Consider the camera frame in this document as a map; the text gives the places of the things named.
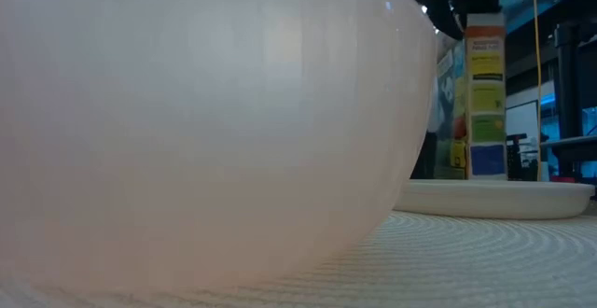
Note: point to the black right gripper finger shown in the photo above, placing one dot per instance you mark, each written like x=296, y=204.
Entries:
x=450, y=21

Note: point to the black upright case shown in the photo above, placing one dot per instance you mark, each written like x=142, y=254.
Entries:
x=426, y=158

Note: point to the black vertical pillar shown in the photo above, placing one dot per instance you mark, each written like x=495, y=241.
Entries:
x=568, y=102

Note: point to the black perforated rack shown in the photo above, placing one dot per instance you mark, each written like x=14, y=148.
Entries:
x=515, y=158

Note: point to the grey shelf board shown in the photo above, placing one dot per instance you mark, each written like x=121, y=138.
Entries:
x=571, y=142

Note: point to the white round plate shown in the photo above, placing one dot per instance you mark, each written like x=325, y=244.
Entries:
x=490, y=200

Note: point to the small red item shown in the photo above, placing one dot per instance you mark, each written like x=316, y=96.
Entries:
x=562, y=179

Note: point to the white round woven placemat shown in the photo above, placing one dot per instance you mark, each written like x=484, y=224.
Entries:
x=466, y=261

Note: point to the translucent pink plastic bowl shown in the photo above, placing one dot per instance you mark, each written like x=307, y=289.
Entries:
x=186, y=135

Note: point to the whiteboard with black frame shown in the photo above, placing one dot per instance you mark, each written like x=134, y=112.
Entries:
x=522, y=119

